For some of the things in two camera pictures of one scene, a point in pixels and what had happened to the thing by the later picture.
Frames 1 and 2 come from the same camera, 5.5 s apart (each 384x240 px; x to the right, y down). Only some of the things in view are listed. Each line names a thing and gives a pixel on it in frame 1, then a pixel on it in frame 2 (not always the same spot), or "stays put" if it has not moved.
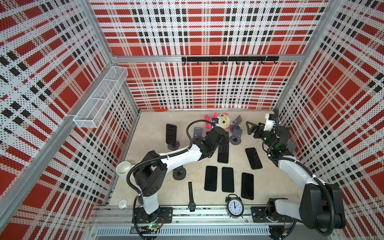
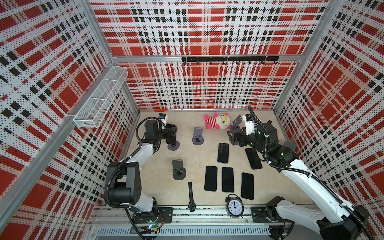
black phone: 247,186 stays put
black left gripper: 225,139 -> 165,137
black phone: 253,158 stays put
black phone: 223,153 stays put
